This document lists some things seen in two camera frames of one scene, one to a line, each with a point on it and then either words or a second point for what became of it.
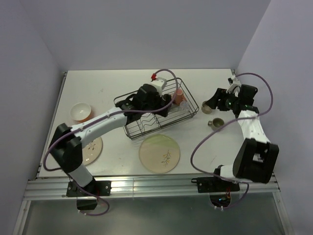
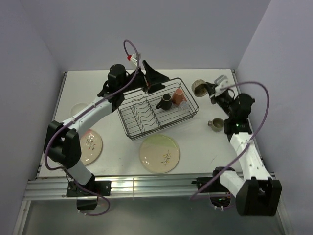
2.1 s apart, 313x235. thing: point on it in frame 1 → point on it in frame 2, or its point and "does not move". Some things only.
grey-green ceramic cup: (216, 123) does not move
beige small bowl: (205, 108) → (199, 88)
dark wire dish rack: (145, 124) does not move
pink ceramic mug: (179, 97) does not move
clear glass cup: (184, 105) does not move
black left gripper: (158, 98) → (154, 79)
